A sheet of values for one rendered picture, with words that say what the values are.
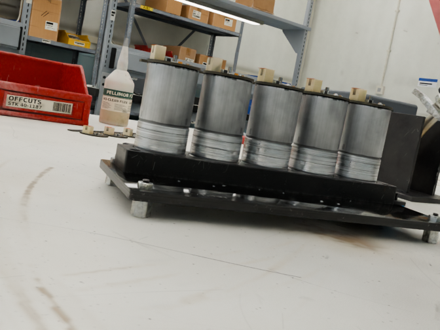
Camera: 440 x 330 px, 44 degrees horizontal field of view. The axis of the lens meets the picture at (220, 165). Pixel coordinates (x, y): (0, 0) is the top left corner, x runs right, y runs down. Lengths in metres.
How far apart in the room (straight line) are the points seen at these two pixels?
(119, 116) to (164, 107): 0.39
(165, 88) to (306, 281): 0.12
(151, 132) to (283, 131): 0.07
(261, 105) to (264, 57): 5.97
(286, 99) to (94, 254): 0.14
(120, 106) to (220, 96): 0.39
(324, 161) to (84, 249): 0.15
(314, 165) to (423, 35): 5.51
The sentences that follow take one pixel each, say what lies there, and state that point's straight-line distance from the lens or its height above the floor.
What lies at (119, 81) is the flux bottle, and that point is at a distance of 0.64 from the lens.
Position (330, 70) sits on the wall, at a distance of 6.38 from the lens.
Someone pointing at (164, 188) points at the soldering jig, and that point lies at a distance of 0.22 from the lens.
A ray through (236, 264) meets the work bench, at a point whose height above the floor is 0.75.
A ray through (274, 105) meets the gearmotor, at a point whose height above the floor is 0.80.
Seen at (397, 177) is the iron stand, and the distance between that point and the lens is 0.47.
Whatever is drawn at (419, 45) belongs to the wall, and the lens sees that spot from 5.78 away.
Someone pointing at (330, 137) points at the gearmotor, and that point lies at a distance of 0.29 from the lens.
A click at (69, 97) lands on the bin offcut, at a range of 0.56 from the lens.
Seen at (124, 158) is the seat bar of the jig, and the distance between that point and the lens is 0.25.
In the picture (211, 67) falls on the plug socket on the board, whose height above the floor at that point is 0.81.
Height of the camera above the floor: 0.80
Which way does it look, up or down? 7 degrees down
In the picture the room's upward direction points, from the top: 10 degrees clockwise
